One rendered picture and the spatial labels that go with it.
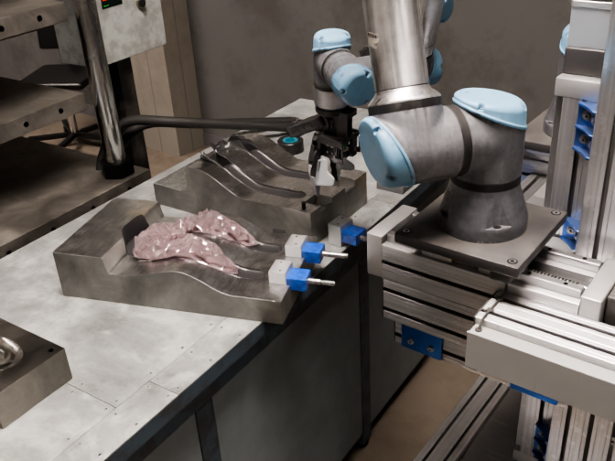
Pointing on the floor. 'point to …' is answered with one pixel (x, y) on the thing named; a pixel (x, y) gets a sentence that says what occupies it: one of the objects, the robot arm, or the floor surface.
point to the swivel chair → (56, 73)
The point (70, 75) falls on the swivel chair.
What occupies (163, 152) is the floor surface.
